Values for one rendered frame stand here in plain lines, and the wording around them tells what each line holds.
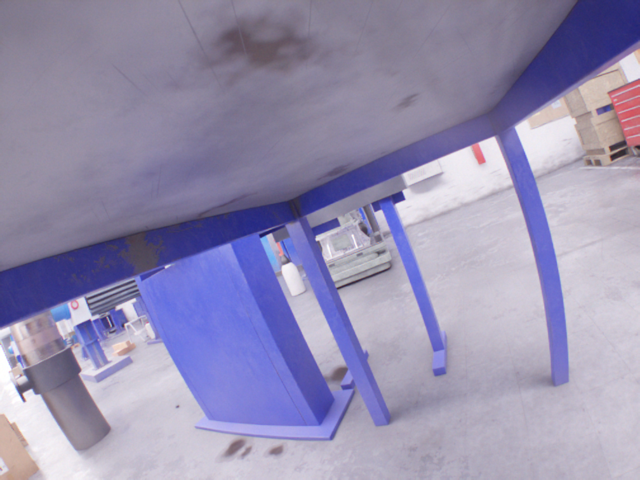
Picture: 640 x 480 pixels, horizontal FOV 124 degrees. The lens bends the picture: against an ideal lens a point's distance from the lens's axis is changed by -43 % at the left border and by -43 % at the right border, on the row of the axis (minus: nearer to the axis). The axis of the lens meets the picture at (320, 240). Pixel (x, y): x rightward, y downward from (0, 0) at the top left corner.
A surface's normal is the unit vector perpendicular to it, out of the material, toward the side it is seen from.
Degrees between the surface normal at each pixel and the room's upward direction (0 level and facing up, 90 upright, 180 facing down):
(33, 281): 90
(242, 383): 90
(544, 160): 90
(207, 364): 90
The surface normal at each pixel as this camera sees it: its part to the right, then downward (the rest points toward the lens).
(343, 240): -0.18, 0.12
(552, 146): -0.40, 0.22
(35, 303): 0.84, -0.33
